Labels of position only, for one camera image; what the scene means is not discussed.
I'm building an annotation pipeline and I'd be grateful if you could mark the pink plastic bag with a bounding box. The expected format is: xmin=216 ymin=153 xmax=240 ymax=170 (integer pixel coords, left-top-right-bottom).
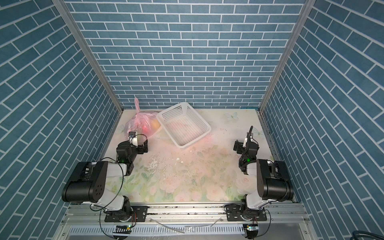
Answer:
xmin=124 ymin=98 xmax=161 ymax=139

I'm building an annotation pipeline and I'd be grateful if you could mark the white perforated plastic basket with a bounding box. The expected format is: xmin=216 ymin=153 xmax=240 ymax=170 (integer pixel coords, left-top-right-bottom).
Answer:
xmin=156 ymin=102 xmax=212 ymax=149

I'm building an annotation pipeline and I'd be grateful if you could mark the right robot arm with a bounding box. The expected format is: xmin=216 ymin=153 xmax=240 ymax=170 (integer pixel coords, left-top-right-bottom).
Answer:
xmin=234 ymin=138 xmax=294 ymax=221

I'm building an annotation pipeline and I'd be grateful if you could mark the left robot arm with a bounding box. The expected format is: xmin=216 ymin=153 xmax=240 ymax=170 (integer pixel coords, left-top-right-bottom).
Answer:
xmin=62 ymin=135 xmax=148 ymax=224

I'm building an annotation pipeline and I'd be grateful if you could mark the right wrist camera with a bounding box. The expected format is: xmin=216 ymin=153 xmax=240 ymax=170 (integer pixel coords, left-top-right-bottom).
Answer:
xmin=243 ymin=132 xmax=253 ymax=148

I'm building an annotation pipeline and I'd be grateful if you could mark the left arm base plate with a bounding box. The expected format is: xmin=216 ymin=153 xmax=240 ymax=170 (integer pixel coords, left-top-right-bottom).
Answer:
xmin=105 ymin=206 xmax=149 ymax=223

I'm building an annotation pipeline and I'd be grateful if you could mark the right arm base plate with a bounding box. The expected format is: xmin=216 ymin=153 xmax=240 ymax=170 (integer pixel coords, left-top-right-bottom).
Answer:
xmin=224 ymin=204 xmax=267 ymax=222

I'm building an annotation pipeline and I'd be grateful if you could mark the aluminium front rail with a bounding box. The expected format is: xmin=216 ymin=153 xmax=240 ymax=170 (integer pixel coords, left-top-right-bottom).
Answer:
xmin=62 ymin=202 xmax=310 ymax=225

